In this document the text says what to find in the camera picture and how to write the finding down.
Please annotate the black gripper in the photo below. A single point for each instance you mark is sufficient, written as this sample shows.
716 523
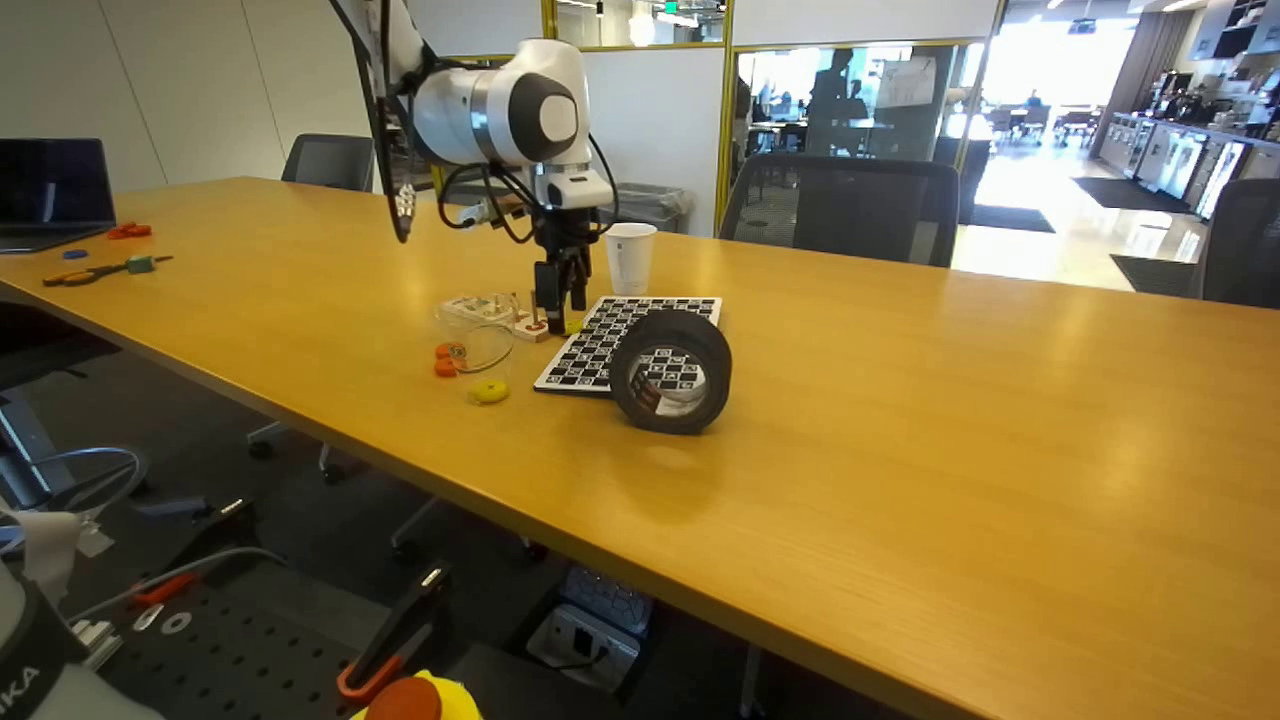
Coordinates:
567 243

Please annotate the yellow coin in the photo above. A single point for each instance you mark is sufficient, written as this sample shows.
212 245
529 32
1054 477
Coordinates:
490 389
573 324

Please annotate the white paper cup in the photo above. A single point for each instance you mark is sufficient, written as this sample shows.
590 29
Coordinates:
630 258

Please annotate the black white marker checkerboard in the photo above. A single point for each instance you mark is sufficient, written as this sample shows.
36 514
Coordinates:
594 354

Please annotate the black tape roll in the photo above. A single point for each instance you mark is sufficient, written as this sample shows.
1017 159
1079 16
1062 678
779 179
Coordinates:
670 374

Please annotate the grey office chair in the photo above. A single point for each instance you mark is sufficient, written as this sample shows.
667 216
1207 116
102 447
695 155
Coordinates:
329 160

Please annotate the person in dark clothes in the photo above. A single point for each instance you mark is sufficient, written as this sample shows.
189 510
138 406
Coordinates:
824 101

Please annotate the grey floor power box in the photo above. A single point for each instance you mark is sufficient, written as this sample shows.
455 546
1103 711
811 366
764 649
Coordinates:
584 642

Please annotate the black orange clamp tool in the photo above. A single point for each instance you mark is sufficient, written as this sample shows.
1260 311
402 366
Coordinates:
394 642

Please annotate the yellow red emergency stop button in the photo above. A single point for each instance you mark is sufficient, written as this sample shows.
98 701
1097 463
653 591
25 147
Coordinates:
422 697

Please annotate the small red toy piece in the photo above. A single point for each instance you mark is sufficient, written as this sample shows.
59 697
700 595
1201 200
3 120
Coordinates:
129 231

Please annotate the black perforated breadboard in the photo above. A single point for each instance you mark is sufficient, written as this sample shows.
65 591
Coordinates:
253 655

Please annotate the black laptop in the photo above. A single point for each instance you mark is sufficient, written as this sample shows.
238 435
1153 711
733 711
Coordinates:
55 185

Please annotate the dark office chair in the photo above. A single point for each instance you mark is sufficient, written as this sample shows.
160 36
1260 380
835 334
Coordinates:
1241 245

